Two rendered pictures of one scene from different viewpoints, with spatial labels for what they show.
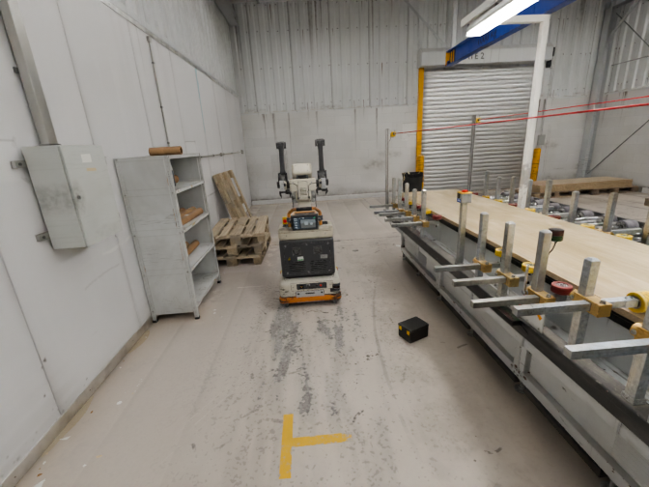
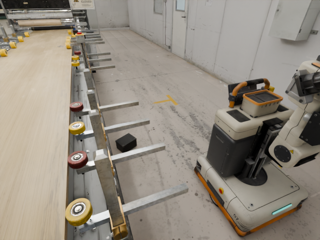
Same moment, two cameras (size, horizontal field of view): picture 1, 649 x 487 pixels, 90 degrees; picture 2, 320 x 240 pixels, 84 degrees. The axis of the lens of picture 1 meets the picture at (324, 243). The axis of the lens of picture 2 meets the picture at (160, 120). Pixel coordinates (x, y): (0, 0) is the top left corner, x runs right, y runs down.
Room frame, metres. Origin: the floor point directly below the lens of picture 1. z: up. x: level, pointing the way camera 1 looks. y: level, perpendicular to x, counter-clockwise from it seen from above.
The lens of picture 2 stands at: (3.96, -0.84, 1.48)
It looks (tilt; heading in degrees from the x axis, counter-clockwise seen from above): 34 degrees down; 161
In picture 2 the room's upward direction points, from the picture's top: straight up
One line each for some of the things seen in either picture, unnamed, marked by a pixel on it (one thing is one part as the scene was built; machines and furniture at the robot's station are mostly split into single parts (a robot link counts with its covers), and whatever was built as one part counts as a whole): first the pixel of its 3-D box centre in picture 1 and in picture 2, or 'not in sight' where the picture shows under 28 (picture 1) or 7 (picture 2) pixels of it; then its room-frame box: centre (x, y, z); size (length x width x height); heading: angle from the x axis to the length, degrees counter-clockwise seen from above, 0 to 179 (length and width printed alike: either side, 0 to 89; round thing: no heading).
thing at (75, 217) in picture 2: not in sight; (82, 216); (3.57, -0.99, 0.85); 0.08 x 0.08 x 0.11
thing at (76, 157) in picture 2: not in sight; (80, 165); (3.32, -1.00, 0.85); 0.08 x 0.08 x 0.11
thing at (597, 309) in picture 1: (589, 302); not in sight; (1.09, -0.99, 0.95); 0.14 x 0.06 x 0.05; 3
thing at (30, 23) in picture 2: not in sight; (51, 22); (-0.97, -1.63, 1.05); 1.43 x 0.12 x 0.12; 93
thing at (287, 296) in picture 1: (309, 279); (244, 180); (3.27, 0.19, 0.16); 0.67 x 0.64 x 0.25; 2
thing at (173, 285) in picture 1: (178, 232); not in sight; (3.26, 1.51, 0.78); 0.90 x 0.45 x 1.55; 3
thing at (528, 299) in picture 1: (518, 300); (94, 55); (1.31, -0.87, 0.84); 0.43 x 0.03 x 0.04; 93
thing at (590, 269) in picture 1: (580, 315); not in sight; (1.11, -0.99, 0.88); 0.04 x 0.04 x 0.48; 3
